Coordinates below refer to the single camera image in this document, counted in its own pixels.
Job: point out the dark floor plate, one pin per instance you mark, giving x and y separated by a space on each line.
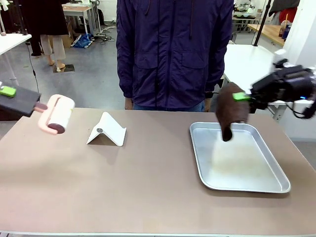
63 68

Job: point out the person in navy jacket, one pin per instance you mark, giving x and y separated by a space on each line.
172 49

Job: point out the bystander in black coat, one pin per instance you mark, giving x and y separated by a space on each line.
47 19

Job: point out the silver metal tray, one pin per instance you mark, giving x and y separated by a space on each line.
237 163

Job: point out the black wrist watch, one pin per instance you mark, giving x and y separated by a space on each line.
209 94

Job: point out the person's right forearm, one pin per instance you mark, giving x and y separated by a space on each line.
126 74

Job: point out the grey background desk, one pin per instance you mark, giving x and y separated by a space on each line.
79 12

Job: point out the drink cup with straw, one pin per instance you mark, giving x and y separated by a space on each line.
283 28

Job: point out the white side table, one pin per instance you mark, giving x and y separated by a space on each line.
10 40

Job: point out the blue plastic bag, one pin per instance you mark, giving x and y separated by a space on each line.
82 41

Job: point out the person's left forearm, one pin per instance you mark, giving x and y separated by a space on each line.
217 61

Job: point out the brown towel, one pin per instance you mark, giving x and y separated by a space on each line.
229 108

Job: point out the red hanging garment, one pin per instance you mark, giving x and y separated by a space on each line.
286 11

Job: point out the wooden table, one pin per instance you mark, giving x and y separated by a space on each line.
269 32

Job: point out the person's right hand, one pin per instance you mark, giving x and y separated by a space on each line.
128 103

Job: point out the pink lint roller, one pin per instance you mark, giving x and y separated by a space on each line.
59 113

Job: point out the blue jeans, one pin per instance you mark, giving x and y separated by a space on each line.
170 107

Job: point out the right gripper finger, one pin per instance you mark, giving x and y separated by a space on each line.
259 105
240 96

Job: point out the black stand pole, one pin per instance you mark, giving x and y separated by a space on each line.
261 22

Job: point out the large white table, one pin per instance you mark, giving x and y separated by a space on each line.
249 64

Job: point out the white folded stand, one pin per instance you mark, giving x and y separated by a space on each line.
108 130

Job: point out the blue cup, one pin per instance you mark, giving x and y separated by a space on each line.
287 30

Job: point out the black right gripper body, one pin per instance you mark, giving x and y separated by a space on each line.
288 86

